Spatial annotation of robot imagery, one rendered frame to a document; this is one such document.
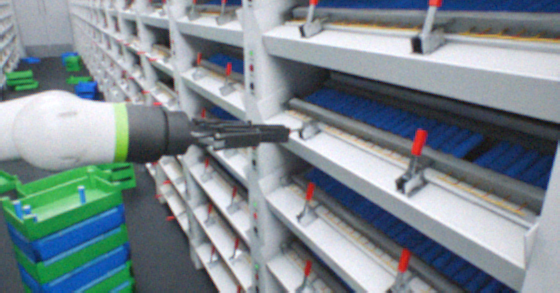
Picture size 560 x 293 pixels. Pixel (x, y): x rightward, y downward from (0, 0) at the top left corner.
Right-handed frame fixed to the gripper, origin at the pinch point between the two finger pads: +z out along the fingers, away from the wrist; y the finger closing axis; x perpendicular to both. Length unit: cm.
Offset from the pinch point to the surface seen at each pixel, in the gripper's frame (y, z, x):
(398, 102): 10.3, 20.8, 9.2
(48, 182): -117, -36, -57
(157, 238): -120, 12, -93
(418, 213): 30.3, 7.2, -2.4
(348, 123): 7.4, 12.1, 4.2
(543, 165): 38.3, 18.0, 7.1
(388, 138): 17.5, 12.3, 4.3
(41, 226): -63, -38, -49
